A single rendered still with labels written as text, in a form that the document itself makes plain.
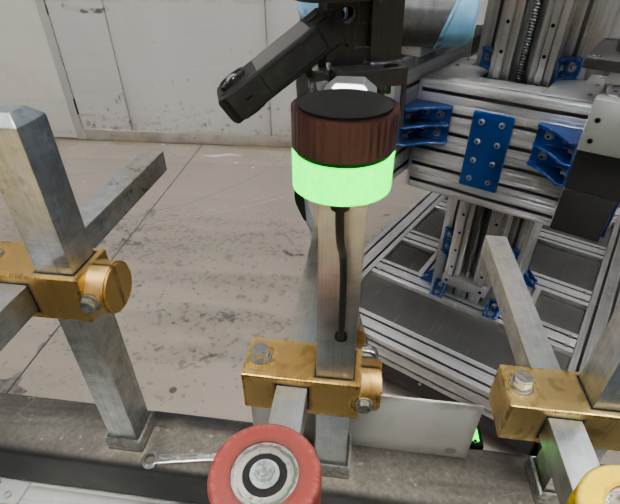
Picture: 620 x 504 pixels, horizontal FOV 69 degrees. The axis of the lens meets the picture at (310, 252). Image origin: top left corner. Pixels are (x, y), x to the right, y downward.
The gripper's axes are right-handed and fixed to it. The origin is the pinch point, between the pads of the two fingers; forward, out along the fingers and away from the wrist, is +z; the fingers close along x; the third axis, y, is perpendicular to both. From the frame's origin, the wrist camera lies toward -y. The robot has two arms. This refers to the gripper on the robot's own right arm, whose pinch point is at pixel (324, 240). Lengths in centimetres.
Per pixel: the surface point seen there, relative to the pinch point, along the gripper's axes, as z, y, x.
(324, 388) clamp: -4.3, -30.7, -3.2
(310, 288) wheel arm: -3.8, -16.0, 0.1
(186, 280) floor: 84, 83, 67
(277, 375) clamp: -5.0, -30.4, 1.4
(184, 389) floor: 83, 28, 48
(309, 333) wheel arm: -3.9, -23.5, -0.8
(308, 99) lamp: -31.9, -32.3, -2.0
